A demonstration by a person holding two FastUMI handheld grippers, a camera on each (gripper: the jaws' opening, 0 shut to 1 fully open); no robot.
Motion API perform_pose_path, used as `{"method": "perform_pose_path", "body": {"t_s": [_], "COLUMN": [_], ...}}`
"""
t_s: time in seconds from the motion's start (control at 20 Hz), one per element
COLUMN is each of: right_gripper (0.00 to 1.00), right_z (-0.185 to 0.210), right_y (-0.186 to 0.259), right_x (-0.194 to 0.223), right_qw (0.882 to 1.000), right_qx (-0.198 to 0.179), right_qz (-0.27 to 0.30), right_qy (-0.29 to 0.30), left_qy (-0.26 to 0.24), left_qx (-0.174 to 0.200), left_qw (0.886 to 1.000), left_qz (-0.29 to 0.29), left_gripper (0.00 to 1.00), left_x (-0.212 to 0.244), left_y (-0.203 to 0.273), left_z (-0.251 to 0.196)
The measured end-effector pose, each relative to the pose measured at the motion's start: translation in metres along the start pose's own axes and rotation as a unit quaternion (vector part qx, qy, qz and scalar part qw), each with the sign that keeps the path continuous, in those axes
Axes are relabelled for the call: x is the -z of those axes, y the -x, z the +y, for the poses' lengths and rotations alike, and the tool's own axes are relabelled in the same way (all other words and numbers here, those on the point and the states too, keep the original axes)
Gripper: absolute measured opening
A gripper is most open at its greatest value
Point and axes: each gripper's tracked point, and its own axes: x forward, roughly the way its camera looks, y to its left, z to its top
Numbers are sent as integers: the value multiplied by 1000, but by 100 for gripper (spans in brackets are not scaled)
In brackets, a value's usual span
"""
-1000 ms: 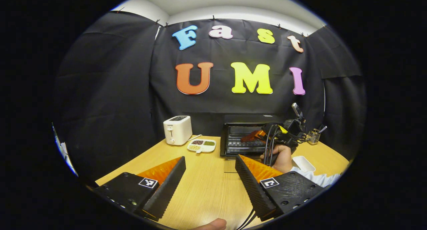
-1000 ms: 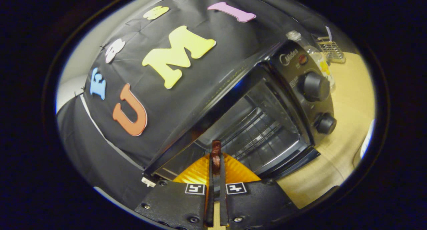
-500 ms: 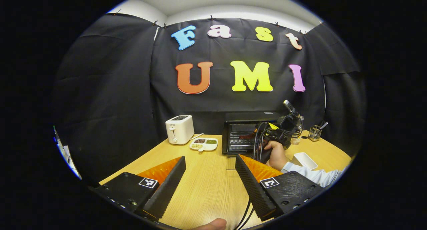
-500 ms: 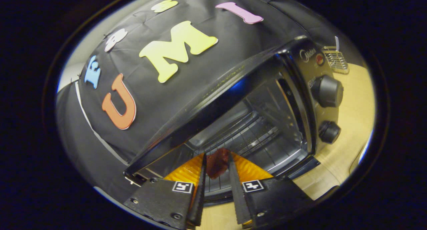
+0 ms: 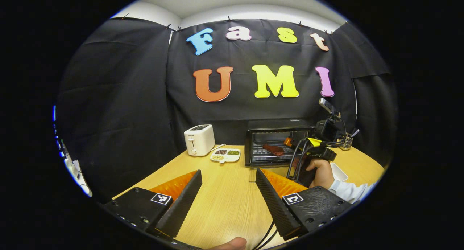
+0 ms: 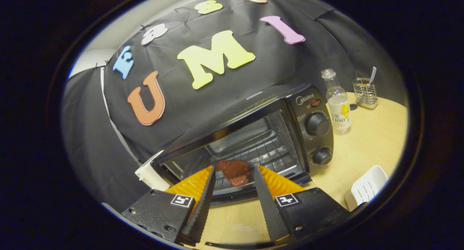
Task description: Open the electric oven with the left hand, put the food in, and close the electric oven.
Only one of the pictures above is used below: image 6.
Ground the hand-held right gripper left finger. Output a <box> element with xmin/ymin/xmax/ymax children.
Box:
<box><xmin>121</xmin><ymin>165</ymin><xmax>217</xmax><ymax>245</ymax></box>

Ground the clear drink bottle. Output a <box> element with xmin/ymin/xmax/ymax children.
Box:
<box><xmin>321</xmin><ymin>69</ymin><xmax>352</xmax><ymax>135</ymax></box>

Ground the white ribbed dish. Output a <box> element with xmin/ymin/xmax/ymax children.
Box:
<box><xmin>344</xmin><ymin>165</ymin><xmax>388</xmax><ymax>211</ymax></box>

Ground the wire mesh holder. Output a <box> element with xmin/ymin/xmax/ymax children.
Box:
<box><xmin>352</xmin><ymin>78</ymin><xmax>378</xmax><ymax>110</ymax></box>

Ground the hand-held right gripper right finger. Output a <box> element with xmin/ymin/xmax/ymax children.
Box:
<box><xmin>253</xmin><ymin>165</ymin><xmax>350</xmax><ymax>242</ymax></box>

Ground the white toaster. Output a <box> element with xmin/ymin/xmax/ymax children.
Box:
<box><xmin>135</xmin><ymin>150</ymin><xmax>171</xmax><ymax>192</ymax></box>

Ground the brown meat piece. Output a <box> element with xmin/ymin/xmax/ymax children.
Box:
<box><xmin>216</xmin><ymin>160</ymin><xmax>251</xmax><ymax>187</ymax></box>

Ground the black electric oven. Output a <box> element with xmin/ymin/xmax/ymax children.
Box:
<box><xmin>154</xmin><ymin>84</ymin><xmax>335</xmax><ymax>207</ymax></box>

